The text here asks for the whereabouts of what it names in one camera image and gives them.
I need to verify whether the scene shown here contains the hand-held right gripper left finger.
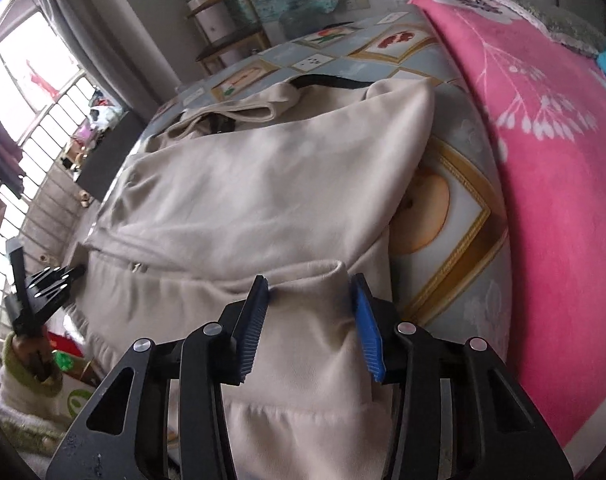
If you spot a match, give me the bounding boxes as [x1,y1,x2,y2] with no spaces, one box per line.
[46,275,270,480]

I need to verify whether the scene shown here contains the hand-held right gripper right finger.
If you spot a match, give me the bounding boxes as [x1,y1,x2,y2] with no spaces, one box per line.
[350,272,574,480]

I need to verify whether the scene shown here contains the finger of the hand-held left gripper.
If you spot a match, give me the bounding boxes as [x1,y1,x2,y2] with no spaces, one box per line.
[27,266,87,311]

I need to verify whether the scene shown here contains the cream jacket with black trim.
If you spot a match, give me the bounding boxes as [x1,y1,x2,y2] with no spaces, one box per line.
[66,74,436,480]

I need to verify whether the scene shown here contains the person's left forearm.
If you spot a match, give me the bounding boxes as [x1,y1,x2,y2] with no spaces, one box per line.
[0,335,66,416]

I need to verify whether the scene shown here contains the person's left hand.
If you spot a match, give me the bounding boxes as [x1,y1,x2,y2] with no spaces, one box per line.
[10,330,51,378]

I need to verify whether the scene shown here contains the green printed box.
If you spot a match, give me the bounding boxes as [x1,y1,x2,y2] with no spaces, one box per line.
[53,350,104,411]

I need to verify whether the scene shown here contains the hanging dark garment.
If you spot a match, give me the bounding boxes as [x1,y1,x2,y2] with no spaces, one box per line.
[0,92,26,201]

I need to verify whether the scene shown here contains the blue patterned bed sheet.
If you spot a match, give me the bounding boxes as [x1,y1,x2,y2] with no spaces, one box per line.
[133,7,514,351]

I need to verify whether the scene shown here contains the person's fuzzy green white robe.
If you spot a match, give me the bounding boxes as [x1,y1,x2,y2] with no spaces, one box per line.
[0,395,74,480]

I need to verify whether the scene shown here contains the white balcony railing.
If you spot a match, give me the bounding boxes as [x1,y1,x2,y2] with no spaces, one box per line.
[0,72,109,331]

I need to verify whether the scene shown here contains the pink floral blanket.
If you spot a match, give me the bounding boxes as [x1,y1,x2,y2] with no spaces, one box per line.
[408,0,606,476]

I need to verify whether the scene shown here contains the grey curtain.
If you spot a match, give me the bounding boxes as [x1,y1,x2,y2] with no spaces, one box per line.
[30,0,184,126]

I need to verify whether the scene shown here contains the wooden chair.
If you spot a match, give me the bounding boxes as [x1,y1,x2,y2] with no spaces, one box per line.
[185,0,271,78]

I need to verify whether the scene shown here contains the white round bin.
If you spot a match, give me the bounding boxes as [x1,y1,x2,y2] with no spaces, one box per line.
[190,0,239,43]

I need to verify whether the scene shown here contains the grey-green lace-edged pillow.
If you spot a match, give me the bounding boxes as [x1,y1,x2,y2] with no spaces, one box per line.
[520,2,606,58]

